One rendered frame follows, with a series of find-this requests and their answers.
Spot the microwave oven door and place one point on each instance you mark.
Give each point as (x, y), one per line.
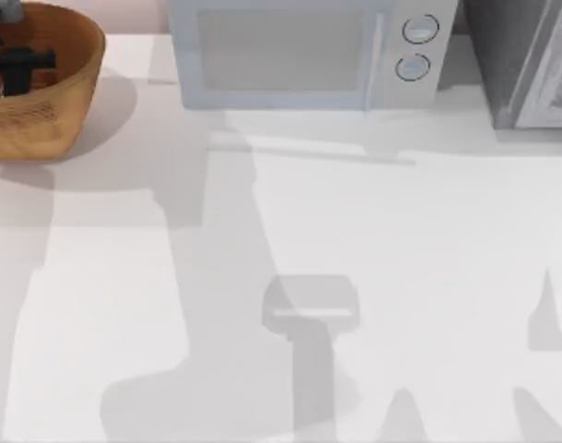
(280, 51)

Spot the pale microwave oven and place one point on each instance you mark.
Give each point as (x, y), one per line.
(423, 87)

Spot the pale grey cabinet door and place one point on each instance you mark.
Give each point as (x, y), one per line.
(550, 78)

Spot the pale grey rounded box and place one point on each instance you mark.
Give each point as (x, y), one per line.
(12, 9)

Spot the round microwave knob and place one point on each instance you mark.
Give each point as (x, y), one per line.
(420, 29)
(412, 67)

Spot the wooden basket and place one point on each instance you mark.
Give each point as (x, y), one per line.
(73, 92)

